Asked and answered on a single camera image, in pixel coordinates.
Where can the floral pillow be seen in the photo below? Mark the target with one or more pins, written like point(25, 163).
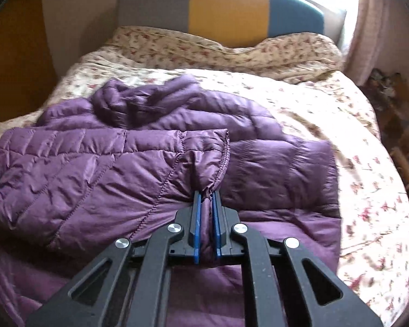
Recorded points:
point(197, 47)

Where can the grey yellow teal headboard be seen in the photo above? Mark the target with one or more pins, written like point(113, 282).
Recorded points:
point(225, 6)

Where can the pale pink curtain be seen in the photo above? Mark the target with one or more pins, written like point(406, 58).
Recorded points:
point(378, 41)

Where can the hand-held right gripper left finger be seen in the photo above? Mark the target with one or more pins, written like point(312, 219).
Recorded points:
point(196, 224)

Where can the wooden cabinet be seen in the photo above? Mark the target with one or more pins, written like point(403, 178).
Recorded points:
point(13, 58)

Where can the large floral print quilt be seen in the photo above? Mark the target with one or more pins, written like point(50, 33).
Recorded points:
point(344, 143)

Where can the cluttered wooden rack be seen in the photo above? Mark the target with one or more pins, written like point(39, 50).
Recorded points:
point(388, 109)

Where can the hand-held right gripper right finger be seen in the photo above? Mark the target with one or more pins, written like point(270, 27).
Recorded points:
point(218, 224)

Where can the purple down jacket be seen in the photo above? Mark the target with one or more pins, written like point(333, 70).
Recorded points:
point(88, 177)

